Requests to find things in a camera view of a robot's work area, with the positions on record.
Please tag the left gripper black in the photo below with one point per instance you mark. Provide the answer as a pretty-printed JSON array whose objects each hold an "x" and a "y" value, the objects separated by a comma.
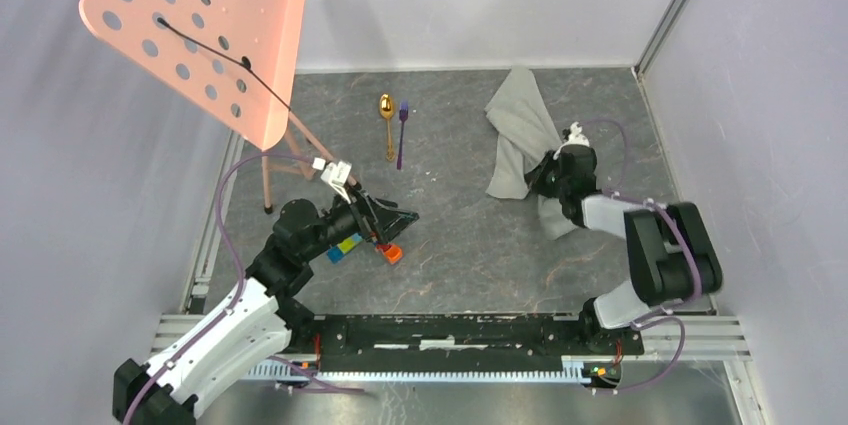
[{"x": 368, "y": 215}]

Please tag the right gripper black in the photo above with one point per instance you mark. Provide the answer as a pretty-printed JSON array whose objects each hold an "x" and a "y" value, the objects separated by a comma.
[{"x": 535, "y": 179}]

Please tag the grey cloth napkin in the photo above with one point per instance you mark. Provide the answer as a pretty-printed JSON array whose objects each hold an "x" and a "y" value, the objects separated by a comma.
[{"x": 525, "y": 132}]

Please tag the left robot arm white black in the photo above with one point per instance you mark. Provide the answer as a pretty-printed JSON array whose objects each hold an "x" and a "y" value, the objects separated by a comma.
[{"x": 258, "y": 318}]

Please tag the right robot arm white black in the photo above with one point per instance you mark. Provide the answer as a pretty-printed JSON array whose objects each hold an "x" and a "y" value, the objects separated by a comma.
[{"x": 670, "y": 257}]

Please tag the colourful toy block pile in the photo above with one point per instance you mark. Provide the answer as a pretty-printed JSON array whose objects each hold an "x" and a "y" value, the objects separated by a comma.
[{"x": 390, "y": 253}]

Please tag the purple fork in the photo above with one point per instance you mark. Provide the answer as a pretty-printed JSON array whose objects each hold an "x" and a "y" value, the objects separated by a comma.
[{"x": 403, "y": 118}]

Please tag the gold spoon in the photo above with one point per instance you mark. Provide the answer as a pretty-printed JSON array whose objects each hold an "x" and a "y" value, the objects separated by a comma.
[{"x": 387, "y": 111}]

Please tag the pink perforated music stand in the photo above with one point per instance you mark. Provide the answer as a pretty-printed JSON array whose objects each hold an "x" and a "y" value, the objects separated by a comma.
[{"x": 235, "y": 59}]

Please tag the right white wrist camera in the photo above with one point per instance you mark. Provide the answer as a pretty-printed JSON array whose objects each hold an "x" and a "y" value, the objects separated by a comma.
[{"x": 574, "y": 135}]

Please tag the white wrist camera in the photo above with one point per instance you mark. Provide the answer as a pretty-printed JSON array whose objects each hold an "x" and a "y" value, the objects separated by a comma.
[
  {"x": 574, "y": 135},
  {"x": 334, "y": 174}
]

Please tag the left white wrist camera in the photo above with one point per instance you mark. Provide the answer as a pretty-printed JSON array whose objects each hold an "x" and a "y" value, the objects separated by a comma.
[{"x": 334, "y": 174}]

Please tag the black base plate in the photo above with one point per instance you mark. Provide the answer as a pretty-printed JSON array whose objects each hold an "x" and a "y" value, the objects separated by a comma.
[{"x": 429, "y": 343}]

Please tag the aluminium frame rail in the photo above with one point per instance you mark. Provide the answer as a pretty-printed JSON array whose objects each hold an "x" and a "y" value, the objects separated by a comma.
[{"x": 667, "y": 340}]

